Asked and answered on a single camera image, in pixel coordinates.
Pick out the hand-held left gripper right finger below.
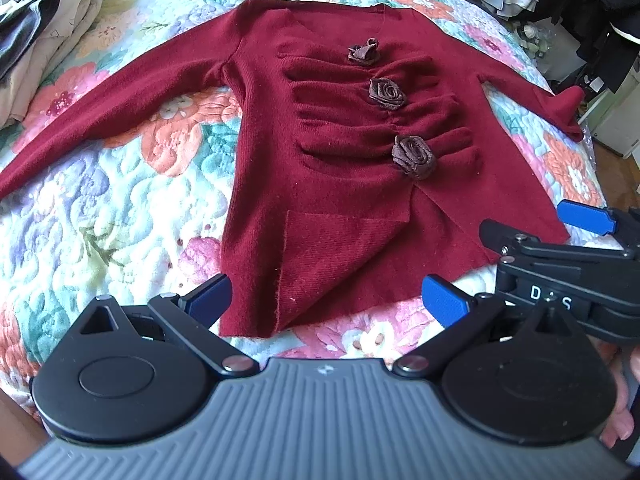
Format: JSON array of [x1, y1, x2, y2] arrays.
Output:
[[392, 275, 596, 377]]

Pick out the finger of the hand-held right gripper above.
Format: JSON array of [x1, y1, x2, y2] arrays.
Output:
[[479, 219, 640, 263], [557, 199, 640, 253]]

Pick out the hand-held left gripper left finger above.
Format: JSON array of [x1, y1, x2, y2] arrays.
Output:
[[80, 274, 261, 376]]

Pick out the dark red knit sweater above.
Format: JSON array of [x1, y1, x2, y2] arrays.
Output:
[[0, 0, 586, 339]]

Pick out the black hanging clothes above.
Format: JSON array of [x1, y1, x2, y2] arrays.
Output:
[[575, 0, 640, 93]]

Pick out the person's right hand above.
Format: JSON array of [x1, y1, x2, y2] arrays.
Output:
[[600, 334, 640, 463]]

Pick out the white cabinet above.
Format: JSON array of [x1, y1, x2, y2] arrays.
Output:
[[594, 77, 640, 157]]

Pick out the floral quilted blanket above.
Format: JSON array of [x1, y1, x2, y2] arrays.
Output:
[[0, 0, 608, 411]]

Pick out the cream crumpled cloth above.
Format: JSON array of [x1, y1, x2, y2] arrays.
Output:
[[0, 0, 114, 128]]

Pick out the black shiny cloth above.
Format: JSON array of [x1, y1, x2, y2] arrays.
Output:
[[0, 0, 64, 82]]

